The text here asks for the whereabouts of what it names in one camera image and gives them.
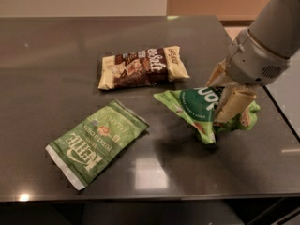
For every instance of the green Kettle potato chip bag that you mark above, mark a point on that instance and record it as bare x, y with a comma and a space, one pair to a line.
86, 150

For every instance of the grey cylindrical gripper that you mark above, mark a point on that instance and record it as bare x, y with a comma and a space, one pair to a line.
254, 61

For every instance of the brown sea salt chip bag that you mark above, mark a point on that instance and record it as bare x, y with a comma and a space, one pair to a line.
142, 68

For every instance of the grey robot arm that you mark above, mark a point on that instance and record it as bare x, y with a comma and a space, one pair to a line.
276, 29

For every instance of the green Dang rice chip bag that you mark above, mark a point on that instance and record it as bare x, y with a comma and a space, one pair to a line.
196, 106

